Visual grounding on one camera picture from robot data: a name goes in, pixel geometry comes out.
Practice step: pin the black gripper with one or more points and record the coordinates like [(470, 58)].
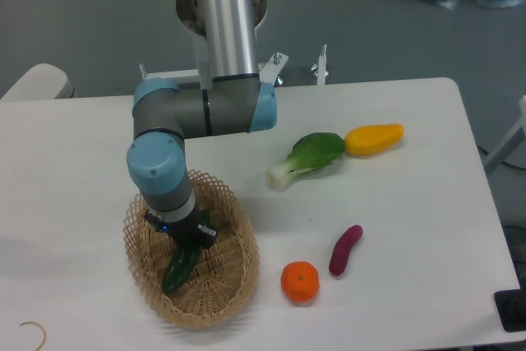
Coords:
[(188, 229)]

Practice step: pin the green cucumber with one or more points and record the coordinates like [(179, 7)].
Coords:
[(182, 262)]

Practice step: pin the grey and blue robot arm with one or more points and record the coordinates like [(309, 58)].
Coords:
[(232, 99)]

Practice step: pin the woven wicker basket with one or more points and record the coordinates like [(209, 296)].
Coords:
[(224, 277)]

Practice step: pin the orange tangerine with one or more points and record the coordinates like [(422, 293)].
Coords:
[(300, 281)]

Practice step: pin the purple sweet potato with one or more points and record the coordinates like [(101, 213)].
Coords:
[(342, 249)]

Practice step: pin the green bok choy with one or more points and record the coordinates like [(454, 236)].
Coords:
[(312, 152)]

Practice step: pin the yellow mango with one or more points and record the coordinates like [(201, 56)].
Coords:
[(373, 139)]

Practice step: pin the white chair armrest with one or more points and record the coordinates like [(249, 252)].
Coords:
[(41, 82)]

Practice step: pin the black box at table edge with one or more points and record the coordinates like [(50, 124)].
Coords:
[(510, 305)]

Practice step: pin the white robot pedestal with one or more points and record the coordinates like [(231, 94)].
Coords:
[(193, 21)]

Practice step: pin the white metal frame leg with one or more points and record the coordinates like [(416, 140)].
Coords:
[(509, 142)]

